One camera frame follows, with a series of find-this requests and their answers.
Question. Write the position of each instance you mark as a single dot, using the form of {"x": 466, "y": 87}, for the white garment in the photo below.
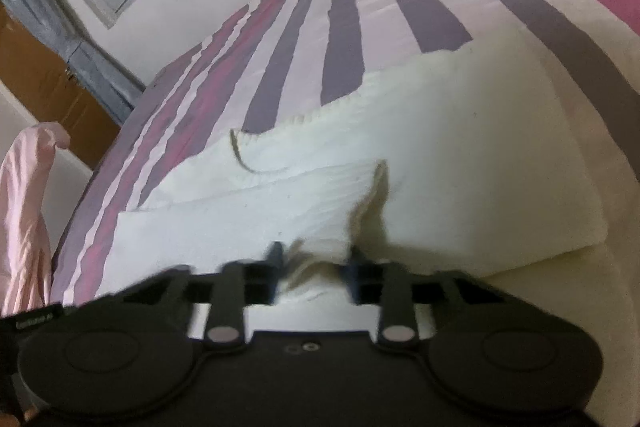
{"x": 450, "y": 157}

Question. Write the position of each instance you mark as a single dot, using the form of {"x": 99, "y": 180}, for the grey curtain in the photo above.
{"x": 85, "y": 62}

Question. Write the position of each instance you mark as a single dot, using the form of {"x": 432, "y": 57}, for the purple pink striped bed sheet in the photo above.
{"x": 345, "y": 32}

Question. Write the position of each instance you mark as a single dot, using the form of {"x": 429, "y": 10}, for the brown cardboard box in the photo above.
{"x": 45, "y": 82}

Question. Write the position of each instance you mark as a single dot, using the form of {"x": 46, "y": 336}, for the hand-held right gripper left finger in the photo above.
{"x": 274, "y": 274}

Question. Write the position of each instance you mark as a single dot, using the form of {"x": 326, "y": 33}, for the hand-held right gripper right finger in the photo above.
{"x": 354, "y": 277}

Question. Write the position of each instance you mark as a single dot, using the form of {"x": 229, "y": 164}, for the pale pink cloth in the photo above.
{"x": 25, "y": 217}

